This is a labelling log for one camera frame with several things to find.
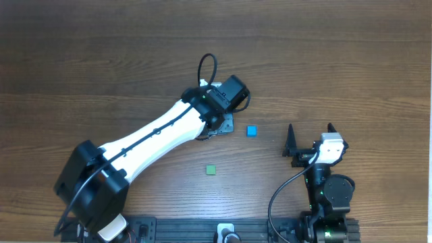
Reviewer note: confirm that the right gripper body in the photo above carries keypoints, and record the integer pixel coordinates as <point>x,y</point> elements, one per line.
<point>302,157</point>

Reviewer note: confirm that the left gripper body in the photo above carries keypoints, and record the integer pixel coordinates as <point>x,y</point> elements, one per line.
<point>227,126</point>

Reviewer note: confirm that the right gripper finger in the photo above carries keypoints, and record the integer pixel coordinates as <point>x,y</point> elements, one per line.
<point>331,128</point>
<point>290,141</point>

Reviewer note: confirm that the blue cube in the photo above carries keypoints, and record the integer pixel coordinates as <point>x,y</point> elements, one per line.
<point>251,130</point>

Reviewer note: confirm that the green cube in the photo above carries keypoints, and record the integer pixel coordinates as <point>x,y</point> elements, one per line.
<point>211,169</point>

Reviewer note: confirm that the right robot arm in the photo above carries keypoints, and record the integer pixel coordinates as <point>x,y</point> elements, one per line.
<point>337,194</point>

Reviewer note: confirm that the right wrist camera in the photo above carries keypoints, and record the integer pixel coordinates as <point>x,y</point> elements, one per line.
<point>330,148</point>

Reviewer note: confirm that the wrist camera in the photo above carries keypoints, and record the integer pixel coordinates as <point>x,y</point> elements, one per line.
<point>202,83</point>
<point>330,148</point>

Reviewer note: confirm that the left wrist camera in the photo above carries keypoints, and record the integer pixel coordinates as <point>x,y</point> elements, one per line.
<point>202,83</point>

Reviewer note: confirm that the mounting rail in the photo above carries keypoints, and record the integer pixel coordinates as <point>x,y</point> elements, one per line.
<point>189,231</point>

